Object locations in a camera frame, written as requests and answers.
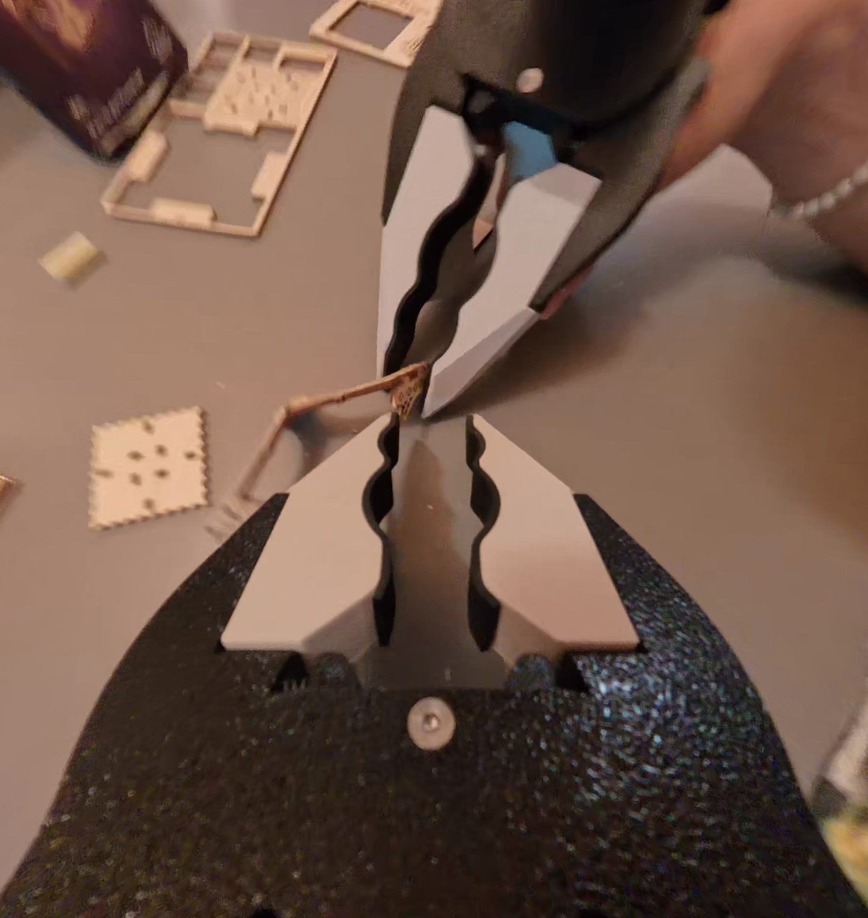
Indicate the empty wooden sheet frame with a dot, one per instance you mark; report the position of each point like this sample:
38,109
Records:
419,50

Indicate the grey desk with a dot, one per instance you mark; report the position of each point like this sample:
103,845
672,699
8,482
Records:
656,430

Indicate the person's printed clothing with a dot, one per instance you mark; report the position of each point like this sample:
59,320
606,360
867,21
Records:
864,753

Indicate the person's right hand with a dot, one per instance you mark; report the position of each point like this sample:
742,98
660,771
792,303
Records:
799,79

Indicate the wooden sheet frame with lattice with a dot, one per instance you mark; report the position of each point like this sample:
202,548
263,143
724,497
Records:
262,93

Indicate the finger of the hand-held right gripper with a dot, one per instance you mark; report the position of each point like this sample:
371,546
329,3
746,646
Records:
412,201
527,237

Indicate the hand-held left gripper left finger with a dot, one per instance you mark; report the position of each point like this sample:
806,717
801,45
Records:
305,566

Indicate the person's right forearm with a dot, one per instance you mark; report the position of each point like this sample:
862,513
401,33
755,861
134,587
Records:
864,237

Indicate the square wooden platform piece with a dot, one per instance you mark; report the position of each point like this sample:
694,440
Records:
151,466

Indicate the purple tower package card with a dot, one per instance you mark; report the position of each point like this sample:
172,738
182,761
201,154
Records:
75,64

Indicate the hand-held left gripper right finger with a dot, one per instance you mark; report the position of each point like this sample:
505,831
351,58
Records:
556,566

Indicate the small wooden block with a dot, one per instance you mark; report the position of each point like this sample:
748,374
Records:
72,256

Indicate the wooden tower base model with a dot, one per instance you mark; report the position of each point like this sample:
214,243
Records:
409,387

